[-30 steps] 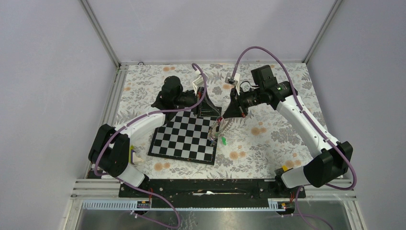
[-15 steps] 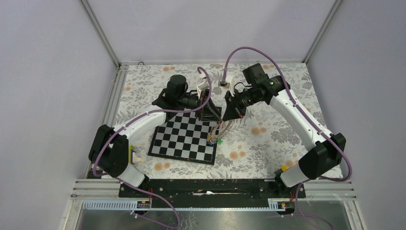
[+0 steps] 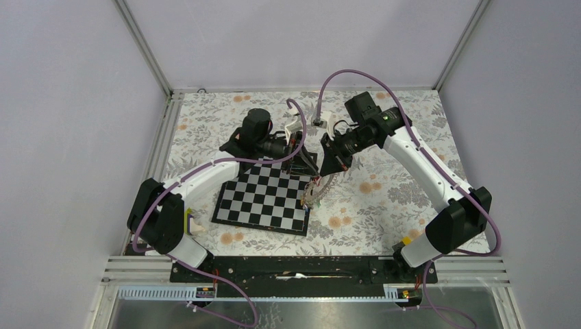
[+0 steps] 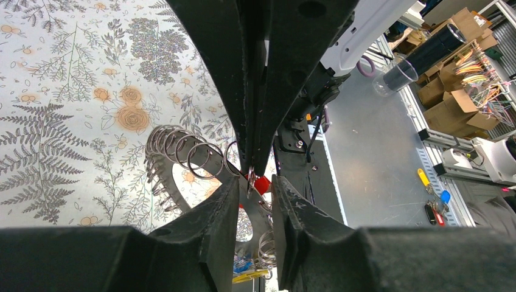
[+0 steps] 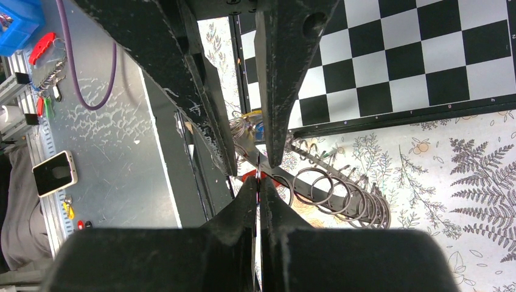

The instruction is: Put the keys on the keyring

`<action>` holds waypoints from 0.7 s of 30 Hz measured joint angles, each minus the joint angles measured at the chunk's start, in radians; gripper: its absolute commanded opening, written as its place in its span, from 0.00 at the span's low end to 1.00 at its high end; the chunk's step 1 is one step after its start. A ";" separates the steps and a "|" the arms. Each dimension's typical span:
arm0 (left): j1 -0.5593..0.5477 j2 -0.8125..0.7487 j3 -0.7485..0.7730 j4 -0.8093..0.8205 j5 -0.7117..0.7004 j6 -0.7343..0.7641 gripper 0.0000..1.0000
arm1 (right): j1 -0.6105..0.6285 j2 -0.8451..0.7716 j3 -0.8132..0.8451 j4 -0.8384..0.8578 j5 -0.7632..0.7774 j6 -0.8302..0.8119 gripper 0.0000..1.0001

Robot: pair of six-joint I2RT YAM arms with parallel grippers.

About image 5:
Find spare organiser with red handle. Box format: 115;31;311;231
28;32;69;120

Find key organiser with rings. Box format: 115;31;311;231
228;111;392;231

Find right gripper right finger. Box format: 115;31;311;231
260;178;458;291

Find blue plastic storage bin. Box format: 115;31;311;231
1;0;46;57

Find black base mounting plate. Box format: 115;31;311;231
142;73;234;228

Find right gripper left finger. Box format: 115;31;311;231
40;177;258;291

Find smartphone with beige case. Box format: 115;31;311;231
32;150;78;198

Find key with red tag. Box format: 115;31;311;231
237;170;267;183

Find spare keys with coloured tags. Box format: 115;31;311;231
63;196;93;231

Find black white chessboard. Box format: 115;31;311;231
229;0;516;140

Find floral patterned table mat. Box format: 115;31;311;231
197;16;516;292

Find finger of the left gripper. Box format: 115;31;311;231
77;0;237;176
254;0;338;167

